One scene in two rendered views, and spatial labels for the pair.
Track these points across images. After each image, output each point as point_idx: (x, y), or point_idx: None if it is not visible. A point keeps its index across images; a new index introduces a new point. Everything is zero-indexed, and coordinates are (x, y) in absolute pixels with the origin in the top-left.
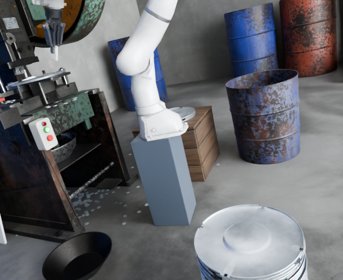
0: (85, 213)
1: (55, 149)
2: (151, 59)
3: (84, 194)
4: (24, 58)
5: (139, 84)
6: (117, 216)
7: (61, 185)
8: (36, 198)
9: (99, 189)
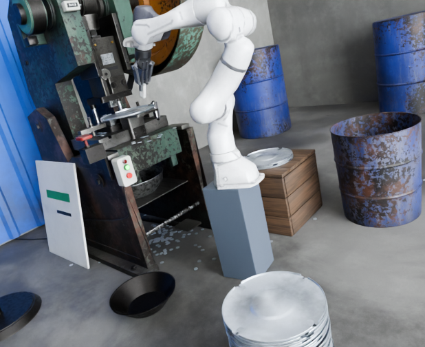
0: (163, 251)
1: (139, 183)
2: (228, 105)
3: (168, 231)
4: (117, 92)
5: (214, 131)
6: (192, 260)
7: (138, 221)
8: (117, 229)
9: None
